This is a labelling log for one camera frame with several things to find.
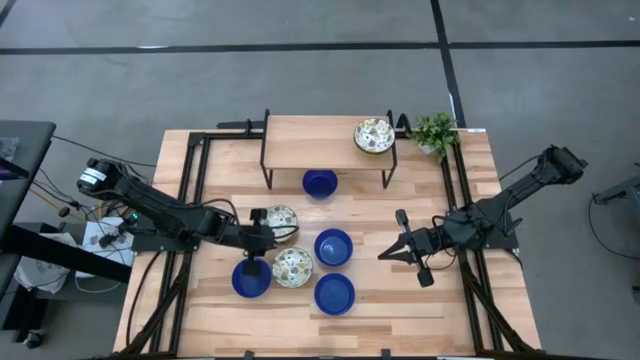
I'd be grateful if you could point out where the black desk support bar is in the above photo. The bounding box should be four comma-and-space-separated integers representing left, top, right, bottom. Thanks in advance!
0, 224, 134, 285

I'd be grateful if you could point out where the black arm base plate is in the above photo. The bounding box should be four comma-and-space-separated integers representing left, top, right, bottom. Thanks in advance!
130, 227, 201, 253
449, 212, 521, 251

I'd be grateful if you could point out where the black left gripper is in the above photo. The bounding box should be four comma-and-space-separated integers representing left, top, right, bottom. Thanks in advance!
233, 207, 301, 277

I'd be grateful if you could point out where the white patterned paper box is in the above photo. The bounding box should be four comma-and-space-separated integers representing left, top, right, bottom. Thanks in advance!
79, 215, 136, 280

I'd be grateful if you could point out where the green potted plant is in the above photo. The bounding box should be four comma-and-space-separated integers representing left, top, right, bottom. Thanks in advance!
407, 110, 461, 164

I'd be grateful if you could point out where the white plastic bag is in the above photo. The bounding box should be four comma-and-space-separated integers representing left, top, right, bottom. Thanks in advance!
13, 232, 71, 295

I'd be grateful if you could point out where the grey metal stand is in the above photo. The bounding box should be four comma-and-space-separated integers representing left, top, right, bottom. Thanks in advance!
592, 162, 640, 206

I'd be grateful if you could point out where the black caster wheel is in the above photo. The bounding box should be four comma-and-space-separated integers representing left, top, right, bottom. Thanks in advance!
22, 329, 45, 350

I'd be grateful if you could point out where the wooden shelf with black legs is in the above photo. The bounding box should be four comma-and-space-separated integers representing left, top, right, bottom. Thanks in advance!
258, 108, 400, 191

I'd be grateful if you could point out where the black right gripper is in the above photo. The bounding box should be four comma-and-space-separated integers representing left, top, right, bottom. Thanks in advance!
378, 209, 454, 289

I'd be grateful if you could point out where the dark grey desk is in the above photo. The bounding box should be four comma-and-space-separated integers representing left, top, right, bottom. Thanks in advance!
0, 119, 57, 241

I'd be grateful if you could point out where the black aluminium table frame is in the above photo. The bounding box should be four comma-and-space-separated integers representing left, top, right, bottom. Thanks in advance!
112, 119, 544, 360

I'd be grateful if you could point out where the blue plastic mini bowl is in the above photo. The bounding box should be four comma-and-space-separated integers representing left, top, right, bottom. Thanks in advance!
231, 256, 274, 300
313, 228, 354, 268
301, 168, 339, 200
313, 272, 357, 317

